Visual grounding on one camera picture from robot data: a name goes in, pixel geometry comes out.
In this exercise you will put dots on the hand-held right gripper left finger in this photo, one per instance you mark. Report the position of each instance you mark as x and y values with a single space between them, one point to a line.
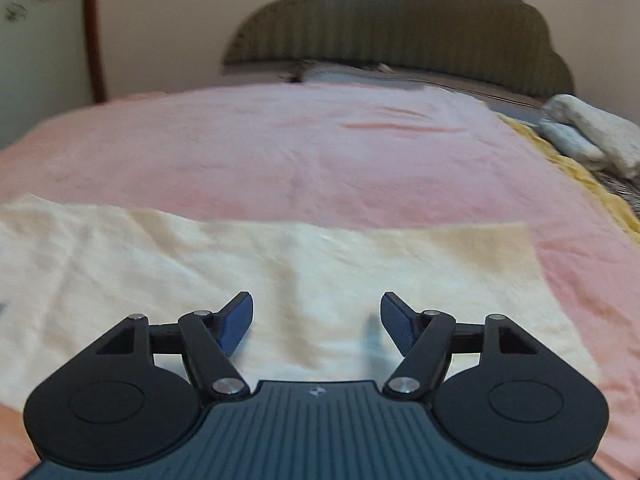
240 321

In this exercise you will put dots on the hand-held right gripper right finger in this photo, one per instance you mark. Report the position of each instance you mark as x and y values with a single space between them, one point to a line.
395 322

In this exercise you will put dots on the cream white towel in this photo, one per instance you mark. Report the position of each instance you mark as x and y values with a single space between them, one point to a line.
150 270

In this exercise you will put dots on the pink bed sheet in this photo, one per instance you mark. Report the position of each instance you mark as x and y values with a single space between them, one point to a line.
300 160

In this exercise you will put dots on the yellow cloth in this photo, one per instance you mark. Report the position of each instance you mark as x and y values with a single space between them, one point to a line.
575 170

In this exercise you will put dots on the grey-blue pillow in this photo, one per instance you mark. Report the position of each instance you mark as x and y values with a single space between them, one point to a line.
450 85

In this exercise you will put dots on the white folded towel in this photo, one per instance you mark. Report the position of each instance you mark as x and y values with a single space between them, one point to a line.
605 122
565 140

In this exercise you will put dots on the dark patterned cloth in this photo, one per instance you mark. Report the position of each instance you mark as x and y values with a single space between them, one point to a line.
625 190

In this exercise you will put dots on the olive padded headboard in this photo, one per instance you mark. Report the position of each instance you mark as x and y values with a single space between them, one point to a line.
400 25

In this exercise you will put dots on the floral wardrobe door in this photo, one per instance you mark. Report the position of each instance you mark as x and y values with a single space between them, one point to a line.
35 60

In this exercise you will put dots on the brown wooden door frame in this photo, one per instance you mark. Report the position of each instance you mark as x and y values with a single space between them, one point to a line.
92 35

